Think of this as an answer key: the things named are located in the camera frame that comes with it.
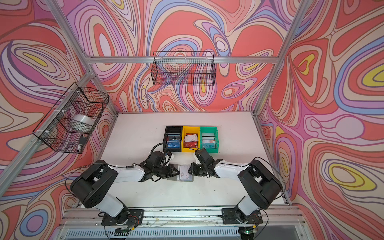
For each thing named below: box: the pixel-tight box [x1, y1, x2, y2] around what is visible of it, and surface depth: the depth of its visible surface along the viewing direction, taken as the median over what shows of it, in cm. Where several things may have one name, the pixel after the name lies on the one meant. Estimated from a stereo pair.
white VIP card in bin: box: [184, 134, 198, 143], surface depth 103 cm
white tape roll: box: [68, 114, 96, 133], surface depth 74 cm
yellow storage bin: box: [181, 126, 201, 153], surface depth 103 cm
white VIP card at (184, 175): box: [180, 164, 193, 181], surface depth 88 cm
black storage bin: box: [163, 126, 183, 153], surface depth 103 cm
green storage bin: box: [200, 126, 219, 153], surface depth 103 cm
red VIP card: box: [184, 141, 198, 148], surface depth 101 cm
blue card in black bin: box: [167, 142, 181, 148], surface depth 101 cm
